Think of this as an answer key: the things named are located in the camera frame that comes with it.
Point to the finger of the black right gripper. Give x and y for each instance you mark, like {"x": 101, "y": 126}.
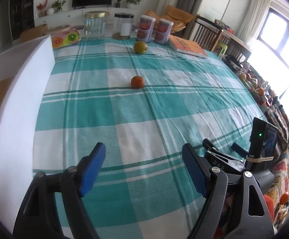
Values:
{"x": 239, "y": 150}

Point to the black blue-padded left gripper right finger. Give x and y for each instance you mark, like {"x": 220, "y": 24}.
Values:
{"x": 248, "y": 216}

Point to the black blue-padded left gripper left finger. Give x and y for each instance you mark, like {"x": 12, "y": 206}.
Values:
{"x": 38, "y": 216}

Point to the small red-orange tangerine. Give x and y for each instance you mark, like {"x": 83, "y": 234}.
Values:
{"x": 137, "y": 82}

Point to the teal checkered tablecloth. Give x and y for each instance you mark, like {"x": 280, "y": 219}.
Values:
{"x": 143, "y": 189}

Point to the orange book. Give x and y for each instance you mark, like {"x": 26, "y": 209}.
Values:
{"x": 186, "y": 46}

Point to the dark wooden dining chair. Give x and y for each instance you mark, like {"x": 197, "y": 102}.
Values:
{"x": 210, "y": 36}

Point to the white cardboard box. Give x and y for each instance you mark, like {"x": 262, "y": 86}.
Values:
{"x": 29, "y": 66}

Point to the red label can right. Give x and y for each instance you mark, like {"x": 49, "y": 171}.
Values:
{"x": 163, "y": 31}

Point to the red label can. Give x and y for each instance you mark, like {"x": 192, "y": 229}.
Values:
{"x": 163, "y": 31}
{"x": 145, "y": 28}

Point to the green-yellow fruit on table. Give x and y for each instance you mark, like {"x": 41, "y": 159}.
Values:
{"x": 140, "y": 47}

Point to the orange fabric armchair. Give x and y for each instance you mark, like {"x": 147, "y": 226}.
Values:
{"x": 179, "y": 18}

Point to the red label can left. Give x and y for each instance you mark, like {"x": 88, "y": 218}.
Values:
{"x": 145, "y": 28}

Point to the clear jar black lid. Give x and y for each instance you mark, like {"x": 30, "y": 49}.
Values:
{"x": 122, "y": 26}

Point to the potted green plant right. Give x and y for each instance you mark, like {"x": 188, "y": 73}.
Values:
{"x": 133, "y": 3}

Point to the potted green plant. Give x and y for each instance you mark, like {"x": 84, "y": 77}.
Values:
{"x": 133, "y": 3}
{"x": 58, "y": 4}

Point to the fruit pattern tissue box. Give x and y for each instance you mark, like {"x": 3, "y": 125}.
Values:
{"x": 64, "y": 39}

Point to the brown cardboard box on floor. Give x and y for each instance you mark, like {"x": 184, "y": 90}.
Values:
{"x": 33, "y": 33}

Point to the clear glass jar gold lid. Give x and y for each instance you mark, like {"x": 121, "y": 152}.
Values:
{"x": 94, "y": 24}

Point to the red flower bouquet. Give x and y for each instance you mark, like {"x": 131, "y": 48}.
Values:
{"x": 41, "y": 8}

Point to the potted green plant left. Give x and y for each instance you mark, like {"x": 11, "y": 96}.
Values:
{"x": 58, "y": 4}

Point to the dark glass display cabinet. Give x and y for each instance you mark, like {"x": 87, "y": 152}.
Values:
{"x": 21, "y": 16}

